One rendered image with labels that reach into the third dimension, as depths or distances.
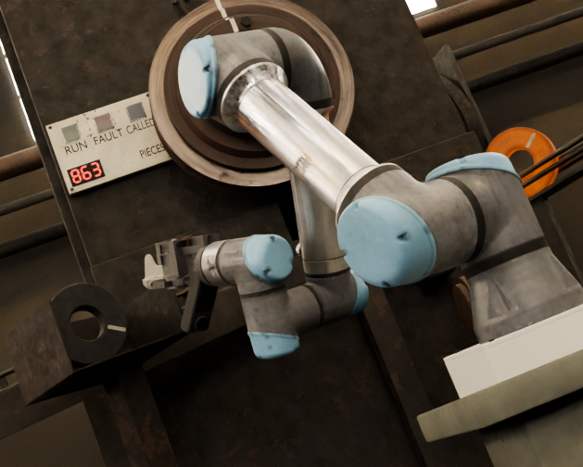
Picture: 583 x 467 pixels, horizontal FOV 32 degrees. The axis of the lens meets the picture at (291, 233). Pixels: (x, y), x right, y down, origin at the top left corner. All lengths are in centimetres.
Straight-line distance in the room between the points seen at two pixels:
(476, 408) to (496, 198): 29
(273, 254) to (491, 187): 39
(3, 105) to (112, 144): 664
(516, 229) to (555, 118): 801
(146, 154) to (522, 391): 143
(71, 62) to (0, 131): 645
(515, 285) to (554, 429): 19
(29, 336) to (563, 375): 105
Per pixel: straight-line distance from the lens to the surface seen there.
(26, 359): 194
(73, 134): 245
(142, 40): 255
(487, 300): 132
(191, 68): 151
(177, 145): 228
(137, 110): 245
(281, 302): 158
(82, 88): 252
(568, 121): 935
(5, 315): 855
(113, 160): 242
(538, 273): 131
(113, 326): 190
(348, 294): 165
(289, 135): 138
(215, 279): 163
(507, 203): 133
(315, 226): 161
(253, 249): 155
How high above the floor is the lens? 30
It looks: 12 degrees up
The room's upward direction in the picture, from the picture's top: 22 degrees counter-clockwise
